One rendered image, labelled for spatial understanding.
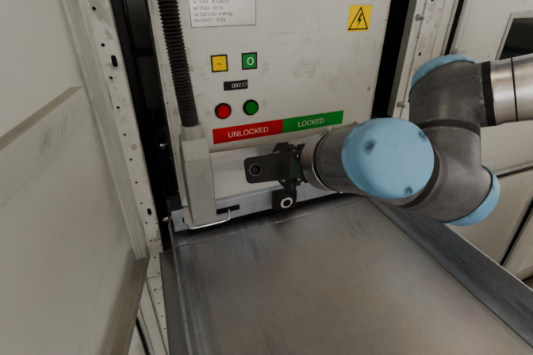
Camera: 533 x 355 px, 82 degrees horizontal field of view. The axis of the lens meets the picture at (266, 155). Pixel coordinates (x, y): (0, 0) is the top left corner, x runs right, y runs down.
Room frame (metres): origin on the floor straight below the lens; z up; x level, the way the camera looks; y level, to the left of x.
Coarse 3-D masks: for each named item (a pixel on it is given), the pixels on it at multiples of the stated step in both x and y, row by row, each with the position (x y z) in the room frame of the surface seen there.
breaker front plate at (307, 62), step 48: (288, 0) 0.65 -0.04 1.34; (336, 0) 0.68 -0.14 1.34; (384, 0) 0.72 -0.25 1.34; (192, 48) 0.58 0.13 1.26; (240, 48) 0.61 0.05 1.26; (288, 48) 0.65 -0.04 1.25; (336, 48) 0.69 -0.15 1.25; (240, 96) 0.61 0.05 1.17; (288, 96) 0.65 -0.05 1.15; (336, 96) 0.69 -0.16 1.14; (240, 144) 0.61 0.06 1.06; (240, 192) 0.61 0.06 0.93
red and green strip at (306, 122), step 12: (276, 120) 0.64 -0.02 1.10; (288, 120) 0.65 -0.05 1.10; (300, 120) 0.66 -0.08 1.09; (312, 120) 0.67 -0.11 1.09; (324, 120) 0.68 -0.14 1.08; (336, 120) 0.69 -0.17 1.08; (216, 132) 0.59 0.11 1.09; (228, 132) 0.60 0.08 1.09; (240, 132) 0.61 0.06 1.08; (252, 132) 0.62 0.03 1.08; (264, 132) 0.63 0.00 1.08; (276, 132) 0.64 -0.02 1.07
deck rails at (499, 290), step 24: (408, 216) 0.59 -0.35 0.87; (432, 240) 0.52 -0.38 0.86; (456, 240) 0.47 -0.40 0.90; (192, 264) 0.46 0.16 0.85; (456, 264) 0.46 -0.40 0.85; (480, 264) 0.42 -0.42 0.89; (192, 288) 0.40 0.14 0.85; (480, 288) 0.40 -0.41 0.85; (504, 288) 0.37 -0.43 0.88; (528, 288) 0.35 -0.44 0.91; (192, 312) 0.35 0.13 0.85; (504, 312) 0.35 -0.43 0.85; (528, 312) 0.33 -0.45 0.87; (192, 336) 0.30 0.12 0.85; (528, 336) 0.30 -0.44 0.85
